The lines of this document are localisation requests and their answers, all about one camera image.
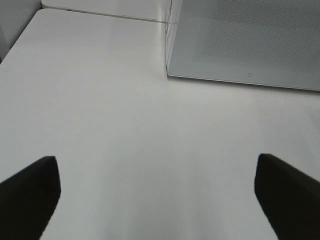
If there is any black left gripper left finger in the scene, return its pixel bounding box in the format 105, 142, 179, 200
0, 156, 61, 240

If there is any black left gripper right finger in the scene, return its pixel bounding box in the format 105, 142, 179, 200
254, 153, 320, 240

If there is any white microwave door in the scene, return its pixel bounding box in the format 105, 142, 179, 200
169, 0, 320, 91

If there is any white microwave oven body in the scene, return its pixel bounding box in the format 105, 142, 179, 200
164, 0, 182, 77

